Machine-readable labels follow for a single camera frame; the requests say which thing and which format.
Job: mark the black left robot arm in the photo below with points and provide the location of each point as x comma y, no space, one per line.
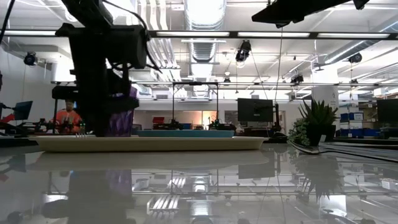
87,12

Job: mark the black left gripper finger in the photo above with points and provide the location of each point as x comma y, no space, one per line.
122,93
91,102

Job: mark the black background frame rig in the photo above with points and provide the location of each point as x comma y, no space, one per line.
195,83

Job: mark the beige plastic tray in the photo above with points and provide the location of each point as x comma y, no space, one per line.
149,143

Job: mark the blue-screen monitor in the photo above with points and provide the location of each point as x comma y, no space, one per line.
22,110

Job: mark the purple faceted plastic cup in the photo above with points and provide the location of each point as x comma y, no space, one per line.
121,124

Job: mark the green potted plant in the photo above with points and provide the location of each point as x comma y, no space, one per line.
315,124

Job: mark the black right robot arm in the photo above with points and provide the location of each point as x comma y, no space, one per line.
295,11

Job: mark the person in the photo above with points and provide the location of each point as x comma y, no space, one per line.
67,119

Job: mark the silver ceiling air duct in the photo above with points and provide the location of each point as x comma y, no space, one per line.
203,25

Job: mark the blue plate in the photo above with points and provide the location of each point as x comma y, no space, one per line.
186,133

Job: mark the black hanging camera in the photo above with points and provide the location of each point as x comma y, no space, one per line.
30,58
243,51
355,58

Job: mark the black computer monitor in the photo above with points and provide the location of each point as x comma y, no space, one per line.
388,110
255,109

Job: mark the blue storage bins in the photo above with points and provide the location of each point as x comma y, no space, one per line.
353,116

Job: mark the overhead frame light bar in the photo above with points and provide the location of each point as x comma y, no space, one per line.
273,34

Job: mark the silver fork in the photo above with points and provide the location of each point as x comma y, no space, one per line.
81,135

